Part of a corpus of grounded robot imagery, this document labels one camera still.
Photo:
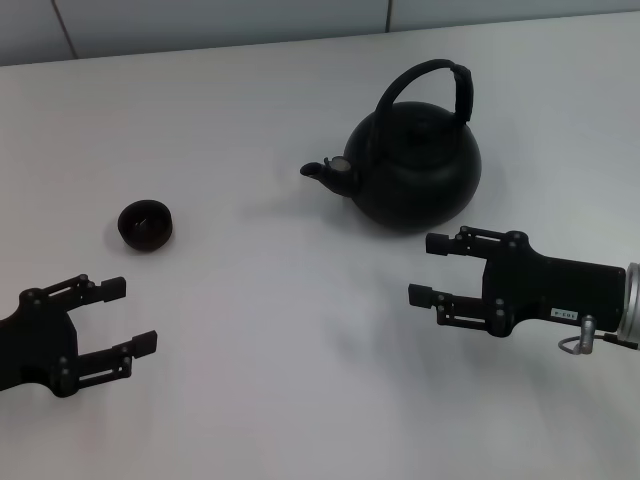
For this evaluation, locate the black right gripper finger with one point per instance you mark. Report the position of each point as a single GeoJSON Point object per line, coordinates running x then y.
{"type": "Point", "coordinates": [442, 244]}
{"type": "Point", "coordinates": [422, 295]}

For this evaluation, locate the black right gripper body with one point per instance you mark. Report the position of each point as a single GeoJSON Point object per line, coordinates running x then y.
{"type": "Point", "coordinates": [560, 290]}

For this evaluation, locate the small dark teacup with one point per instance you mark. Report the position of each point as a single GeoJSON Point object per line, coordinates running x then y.
{"type": "Point", "coordinates": [147, 226]}

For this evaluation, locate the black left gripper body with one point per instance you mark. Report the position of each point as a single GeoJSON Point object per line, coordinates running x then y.
{"type": "Point", "coordinates": [35, 340]}

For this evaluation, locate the black round teapot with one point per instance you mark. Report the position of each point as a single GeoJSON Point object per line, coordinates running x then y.
{"type": "Point", "coordinates": [420, 170]}

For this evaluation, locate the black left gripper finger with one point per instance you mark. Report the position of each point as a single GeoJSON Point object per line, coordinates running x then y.
{"type": "Point", "coordinates": [144, 345]}
{"type": "Point", "coordinates": [113, 289]}

